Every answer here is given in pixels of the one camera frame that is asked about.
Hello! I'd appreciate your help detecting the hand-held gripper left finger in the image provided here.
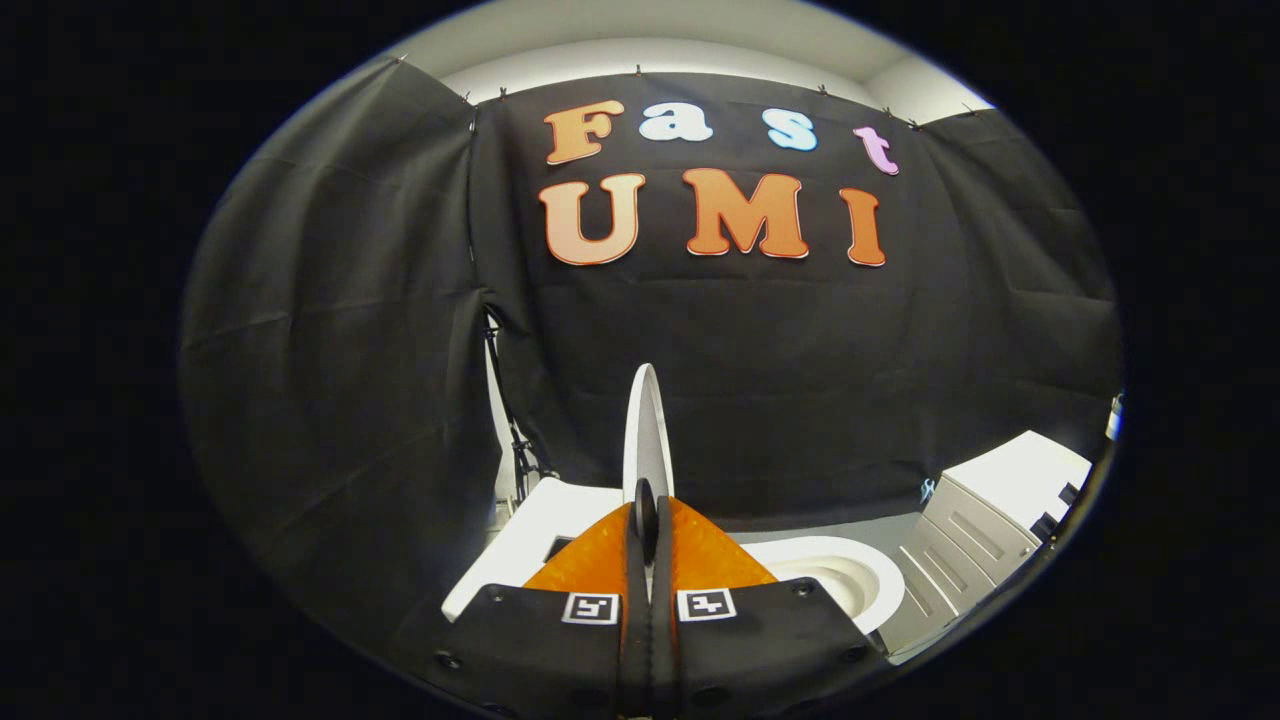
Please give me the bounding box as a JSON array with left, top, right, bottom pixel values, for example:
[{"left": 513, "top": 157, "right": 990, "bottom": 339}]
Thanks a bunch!
[{"left": 433, "top": 480, "right": 653, "bottom": 717}]

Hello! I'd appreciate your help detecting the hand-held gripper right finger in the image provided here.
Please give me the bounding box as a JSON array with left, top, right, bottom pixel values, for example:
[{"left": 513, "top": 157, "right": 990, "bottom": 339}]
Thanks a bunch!
[{"left": 652, "top": 480, "right": 889, "bottom": 717}]

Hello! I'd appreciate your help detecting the white toilet lid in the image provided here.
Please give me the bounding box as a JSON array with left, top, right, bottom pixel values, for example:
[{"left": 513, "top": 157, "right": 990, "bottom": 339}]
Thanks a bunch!
[{"left": 621, "top": 363, "right": 674, "bottom": 506}]

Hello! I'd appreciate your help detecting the black backdrop stand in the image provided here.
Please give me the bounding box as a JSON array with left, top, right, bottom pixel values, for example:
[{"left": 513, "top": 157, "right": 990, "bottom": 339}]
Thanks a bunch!
[{"left": 483, "top": 310, "right": 557, "bottom": 501}]

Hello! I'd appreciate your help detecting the black backdrop cloth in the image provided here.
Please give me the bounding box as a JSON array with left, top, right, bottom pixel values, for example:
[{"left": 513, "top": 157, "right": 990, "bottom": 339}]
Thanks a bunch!
[{"left": 180, "top": 55, "right": 1121, "bottom": 681}]

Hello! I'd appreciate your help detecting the white drawer cabinet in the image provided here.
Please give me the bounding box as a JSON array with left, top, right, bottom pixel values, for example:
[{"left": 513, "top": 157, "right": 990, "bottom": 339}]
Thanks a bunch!
[{"left": 880, "top": 430, "right": 1093, "bottom": 658}]

